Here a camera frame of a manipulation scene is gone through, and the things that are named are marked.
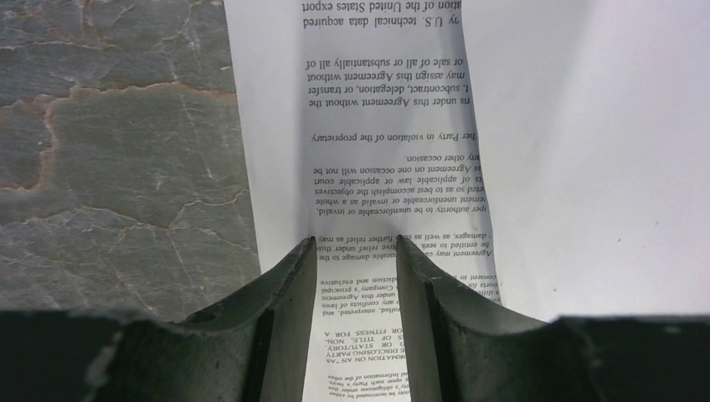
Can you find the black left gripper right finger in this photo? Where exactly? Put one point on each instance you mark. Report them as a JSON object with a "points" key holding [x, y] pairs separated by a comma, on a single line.
{"points": [[461, 346]]}

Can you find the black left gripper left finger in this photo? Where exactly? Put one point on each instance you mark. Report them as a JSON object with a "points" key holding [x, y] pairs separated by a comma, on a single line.
{"points": [[250, 346]]}

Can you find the white paper sheet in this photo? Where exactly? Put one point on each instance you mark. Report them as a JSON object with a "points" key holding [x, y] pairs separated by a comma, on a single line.
{"points": [[593, 122]]}

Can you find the printed text paper sheet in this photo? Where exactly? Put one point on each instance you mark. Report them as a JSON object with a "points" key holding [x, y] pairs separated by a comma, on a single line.
{"points": [[358, 128]]}

